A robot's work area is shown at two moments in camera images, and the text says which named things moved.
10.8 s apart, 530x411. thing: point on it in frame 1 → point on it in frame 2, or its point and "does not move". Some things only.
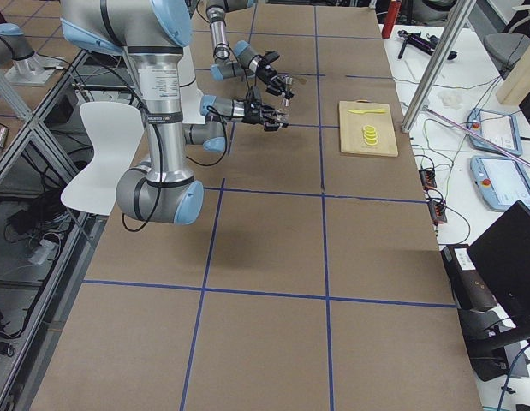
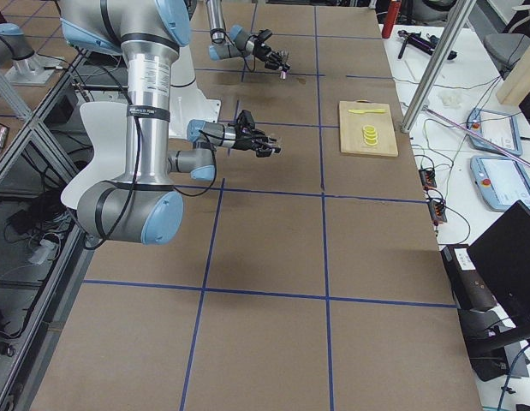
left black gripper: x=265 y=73 → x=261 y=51
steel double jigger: x=287 y=91 → x=282 y=57
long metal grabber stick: x=480 y=136 does not move
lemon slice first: x=369 y=128 does not move
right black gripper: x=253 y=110 → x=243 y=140
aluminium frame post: x=437 y=63 does not move
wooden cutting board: x=366 y=128 does not move
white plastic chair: x=116 y=129 does not move
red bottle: x=391 y=17 does not move
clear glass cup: x=282 y=116 → x=276 y=139
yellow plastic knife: x=363 y=111 does not move
